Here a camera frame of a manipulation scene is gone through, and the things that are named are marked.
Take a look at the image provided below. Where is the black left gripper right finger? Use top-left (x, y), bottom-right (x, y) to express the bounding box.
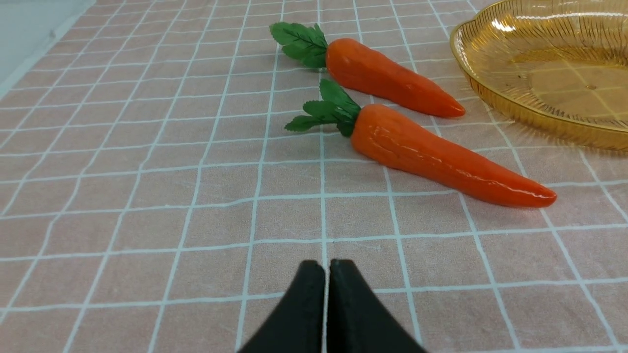
top-left (327, 259), bottom-right (426, 353)

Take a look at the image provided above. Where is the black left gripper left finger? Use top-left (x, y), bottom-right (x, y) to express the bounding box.
top-left (239, 260), bottom-right (326, 353)

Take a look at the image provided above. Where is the orange carrot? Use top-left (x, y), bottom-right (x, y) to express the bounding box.
top-left (269, 22), bottom-right (465, 118)
top-left (285, 79), bottom-right (558, 208)

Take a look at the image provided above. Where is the pink checked tablecloth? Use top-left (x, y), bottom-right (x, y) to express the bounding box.
top-left (1, 0), bottom-right (627, 353)

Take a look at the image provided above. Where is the amber glass plate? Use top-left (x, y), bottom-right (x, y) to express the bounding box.
top-left (449, 0), bottom-right (628, 151)

